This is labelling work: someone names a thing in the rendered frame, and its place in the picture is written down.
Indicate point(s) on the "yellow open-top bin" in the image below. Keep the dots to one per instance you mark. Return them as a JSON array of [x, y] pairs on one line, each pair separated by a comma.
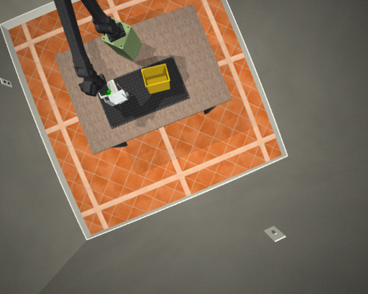
[[156, 78]]

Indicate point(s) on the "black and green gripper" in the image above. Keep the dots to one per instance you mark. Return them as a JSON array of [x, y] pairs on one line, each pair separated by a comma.
[[103, 85]]

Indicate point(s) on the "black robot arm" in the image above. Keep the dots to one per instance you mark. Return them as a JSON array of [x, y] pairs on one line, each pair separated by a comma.
[[102, 23]]

